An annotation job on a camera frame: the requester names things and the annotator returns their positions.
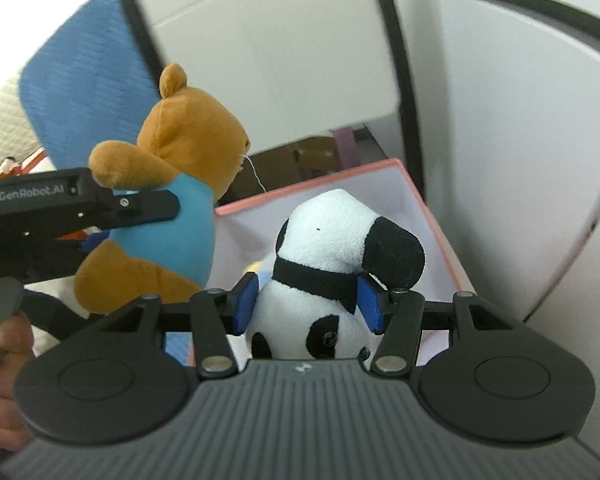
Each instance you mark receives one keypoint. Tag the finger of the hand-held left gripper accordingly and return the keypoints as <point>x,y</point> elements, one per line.
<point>145,207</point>

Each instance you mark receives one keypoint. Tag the beige storage bin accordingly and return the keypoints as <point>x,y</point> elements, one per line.
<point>280,60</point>

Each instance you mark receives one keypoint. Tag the brown bear plush blue shirt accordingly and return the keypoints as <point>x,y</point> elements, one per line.
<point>195,125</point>

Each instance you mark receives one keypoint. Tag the person's left hand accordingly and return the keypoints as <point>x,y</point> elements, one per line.
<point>0,390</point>

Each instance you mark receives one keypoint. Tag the brown cardboard piece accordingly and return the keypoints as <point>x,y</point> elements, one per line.
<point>315,155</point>

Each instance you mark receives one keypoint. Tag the black and white dog plush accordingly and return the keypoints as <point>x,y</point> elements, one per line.
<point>325,230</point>

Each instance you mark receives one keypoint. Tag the blue textured cushion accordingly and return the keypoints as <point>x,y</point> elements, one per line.
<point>90,60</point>

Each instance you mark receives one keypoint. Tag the white and light blue plush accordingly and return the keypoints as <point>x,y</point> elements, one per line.
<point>261,271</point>

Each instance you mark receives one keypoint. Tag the pink cardboard box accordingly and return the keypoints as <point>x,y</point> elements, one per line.
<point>430,240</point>

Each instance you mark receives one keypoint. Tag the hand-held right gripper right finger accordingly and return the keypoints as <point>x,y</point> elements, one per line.
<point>370,305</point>

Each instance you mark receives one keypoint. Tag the beige quilted bedspread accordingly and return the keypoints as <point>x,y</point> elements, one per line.
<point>0,130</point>

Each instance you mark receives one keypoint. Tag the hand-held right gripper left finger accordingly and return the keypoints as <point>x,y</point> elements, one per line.
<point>247,305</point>

